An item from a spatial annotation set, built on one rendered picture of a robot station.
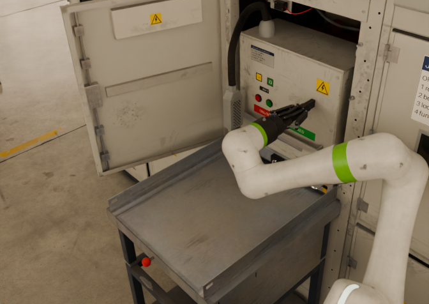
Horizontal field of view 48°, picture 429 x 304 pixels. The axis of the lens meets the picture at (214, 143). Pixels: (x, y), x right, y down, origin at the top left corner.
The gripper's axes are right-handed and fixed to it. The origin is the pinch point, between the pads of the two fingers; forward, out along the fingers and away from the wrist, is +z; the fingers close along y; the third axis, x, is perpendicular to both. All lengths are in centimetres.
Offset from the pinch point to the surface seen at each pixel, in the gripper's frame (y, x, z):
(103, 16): -63, 29, -40
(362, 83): 18.3, 14.2, 4.0
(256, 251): 14, -34, -40
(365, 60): 17.9, 22.2, 4.0
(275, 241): 13.7, -36.4, -30.7
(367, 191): 27.7, -24.5, 1.9
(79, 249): -115, -122, -55
